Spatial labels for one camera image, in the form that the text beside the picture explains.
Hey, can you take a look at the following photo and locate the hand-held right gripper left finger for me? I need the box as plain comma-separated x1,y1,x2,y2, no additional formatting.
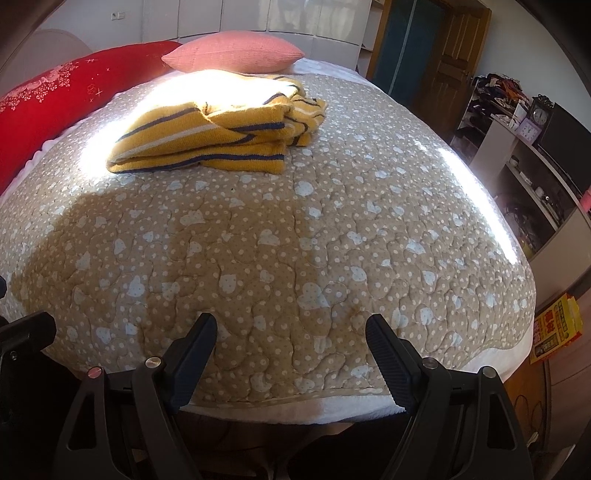
65,313,218,480

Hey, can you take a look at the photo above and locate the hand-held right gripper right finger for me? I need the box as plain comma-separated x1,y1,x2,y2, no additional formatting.
365,314,529,480

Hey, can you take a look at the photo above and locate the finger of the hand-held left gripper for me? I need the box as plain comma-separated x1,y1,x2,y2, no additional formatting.
0,311,57,365

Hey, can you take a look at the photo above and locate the yellow striped sweater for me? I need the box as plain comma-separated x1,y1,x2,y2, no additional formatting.
106,74,328,175

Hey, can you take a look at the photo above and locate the beige dotted quilted blanket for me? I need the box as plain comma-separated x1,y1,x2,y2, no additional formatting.
0,69,539,411

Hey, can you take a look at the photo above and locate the yellow printed box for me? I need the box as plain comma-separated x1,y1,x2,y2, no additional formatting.
530,294,583,365

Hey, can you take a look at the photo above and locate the white cluttered shelf unit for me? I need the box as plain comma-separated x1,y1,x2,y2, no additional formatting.
450,74,591,259

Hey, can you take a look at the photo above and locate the red embroidered pillow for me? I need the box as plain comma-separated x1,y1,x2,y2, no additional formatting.
0,41,183,195

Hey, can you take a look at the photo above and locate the small purple alarm clock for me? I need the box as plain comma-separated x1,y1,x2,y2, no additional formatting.
512,117,539,145

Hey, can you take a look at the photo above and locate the black flat screen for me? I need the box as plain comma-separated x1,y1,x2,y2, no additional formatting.
538,102,591,199

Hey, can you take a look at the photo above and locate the pale padded headboard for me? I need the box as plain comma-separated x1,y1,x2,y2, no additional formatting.
0,28,93,93

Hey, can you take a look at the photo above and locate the dark mantel clock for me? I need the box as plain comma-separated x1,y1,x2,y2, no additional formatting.
529,95,555,127

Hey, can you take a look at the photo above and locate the brown wooden door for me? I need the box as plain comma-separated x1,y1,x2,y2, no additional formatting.
411,0,492,139

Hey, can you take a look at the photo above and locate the pink ribbed pillow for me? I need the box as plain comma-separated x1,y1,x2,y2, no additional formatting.
161,31,305,75

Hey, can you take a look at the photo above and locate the teal door panel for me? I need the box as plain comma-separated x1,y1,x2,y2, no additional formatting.
372,0,446,100

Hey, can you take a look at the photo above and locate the white glossy wardrobe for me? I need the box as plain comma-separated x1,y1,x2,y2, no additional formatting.
143,0,384,79

